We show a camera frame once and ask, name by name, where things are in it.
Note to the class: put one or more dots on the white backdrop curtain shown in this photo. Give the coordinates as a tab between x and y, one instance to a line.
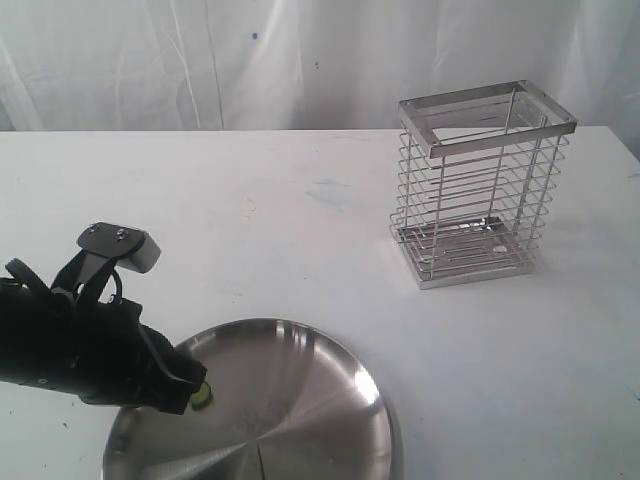
235	65

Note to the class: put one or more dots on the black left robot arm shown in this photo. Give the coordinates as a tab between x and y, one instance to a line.
15	323

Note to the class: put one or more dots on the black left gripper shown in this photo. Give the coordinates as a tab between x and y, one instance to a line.
106	356

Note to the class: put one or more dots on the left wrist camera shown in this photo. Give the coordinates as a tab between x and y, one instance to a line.
102	248

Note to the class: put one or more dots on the metal wire utensil holder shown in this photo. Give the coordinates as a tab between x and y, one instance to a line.
475	176

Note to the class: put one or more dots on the green vegetable piece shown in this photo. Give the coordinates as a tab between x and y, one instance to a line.
202	397

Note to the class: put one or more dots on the round steel plate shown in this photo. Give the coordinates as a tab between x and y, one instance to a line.
288	402

